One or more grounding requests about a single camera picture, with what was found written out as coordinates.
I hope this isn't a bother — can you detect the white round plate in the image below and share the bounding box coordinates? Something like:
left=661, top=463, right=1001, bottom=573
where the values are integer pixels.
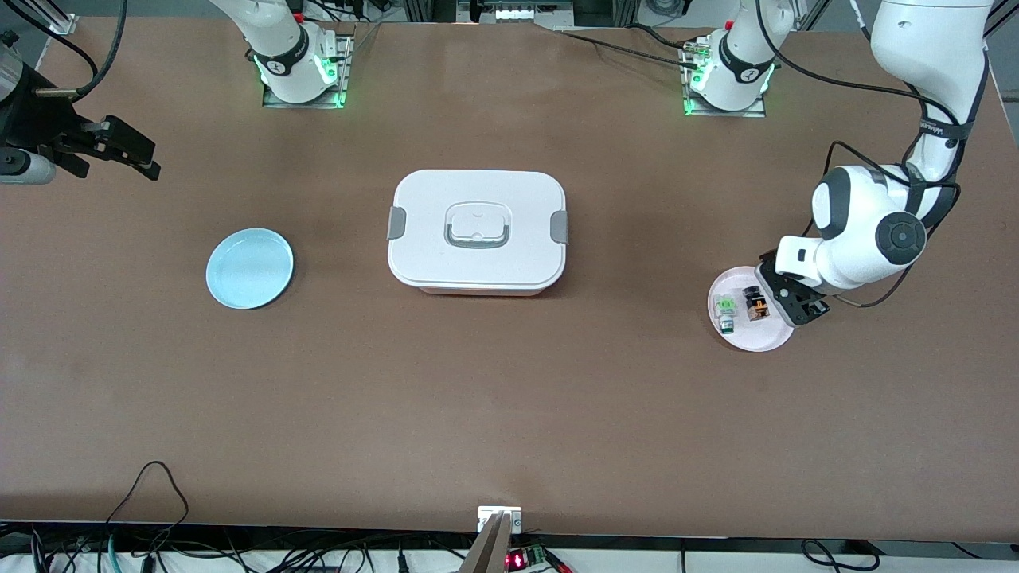
left=707, top=266, right=797, bottom=353

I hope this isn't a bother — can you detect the light blue round plate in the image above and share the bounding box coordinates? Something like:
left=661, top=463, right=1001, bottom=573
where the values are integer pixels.
left=205, top=228, right=295, bottom=310

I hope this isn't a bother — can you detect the white box with grey latches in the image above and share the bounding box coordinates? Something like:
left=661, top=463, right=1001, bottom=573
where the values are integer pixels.
left=386, top=169, right=570, bottom=298

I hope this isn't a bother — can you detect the circuit board with red display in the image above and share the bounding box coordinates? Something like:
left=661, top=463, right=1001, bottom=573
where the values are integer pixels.
left=505, top=544, right=552, bottom=571

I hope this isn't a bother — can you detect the aluminium frame profile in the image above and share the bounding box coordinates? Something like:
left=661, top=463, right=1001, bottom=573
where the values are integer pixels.
left=42, top=0, right=80, bottom=36
left=984, top=0, right=1019, bottom=39

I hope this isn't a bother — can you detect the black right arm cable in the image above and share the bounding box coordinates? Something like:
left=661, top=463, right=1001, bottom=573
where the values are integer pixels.
left=0, top=0, right=130, bottom=100

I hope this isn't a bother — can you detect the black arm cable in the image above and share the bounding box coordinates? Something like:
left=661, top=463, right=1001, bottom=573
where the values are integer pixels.
left=0, top=0, right=130, bottom=100
left=752, top=0, right=969, bottom=310

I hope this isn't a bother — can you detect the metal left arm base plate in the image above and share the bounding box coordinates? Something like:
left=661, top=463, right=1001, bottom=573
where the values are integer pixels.
left=682, top=36, right=767, bottom=119

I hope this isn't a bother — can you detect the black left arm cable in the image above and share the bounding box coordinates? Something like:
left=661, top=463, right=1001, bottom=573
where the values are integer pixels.
left=752, top=0, right=969, bottom=310

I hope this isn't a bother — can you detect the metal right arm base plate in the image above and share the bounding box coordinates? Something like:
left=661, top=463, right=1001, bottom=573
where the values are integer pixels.
left=262, top=32, right=356, bottom=111

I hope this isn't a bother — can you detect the black coiled cable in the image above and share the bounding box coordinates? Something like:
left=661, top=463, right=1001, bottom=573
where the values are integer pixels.
left=799, top=539, right=878, bottom=571

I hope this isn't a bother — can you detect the black cable on table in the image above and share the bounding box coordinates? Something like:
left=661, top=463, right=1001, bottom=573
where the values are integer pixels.
left=556, top=29, right=703, bottom=69

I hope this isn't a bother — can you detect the black looped cable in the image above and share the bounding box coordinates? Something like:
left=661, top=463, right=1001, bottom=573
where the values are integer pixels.
left=102, top=461, right=191, bottom=550

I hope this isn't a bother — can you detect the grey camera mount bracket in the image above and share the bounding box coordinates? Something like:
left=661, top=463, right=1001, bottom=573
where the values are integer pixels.
left=460, top=505, right=524, bottom=573

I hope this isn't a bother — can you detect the metal rack frame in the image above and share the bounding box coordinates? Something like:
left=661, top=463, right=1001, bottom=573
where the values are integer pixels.
left=402, top=0, right=639, bottom=25

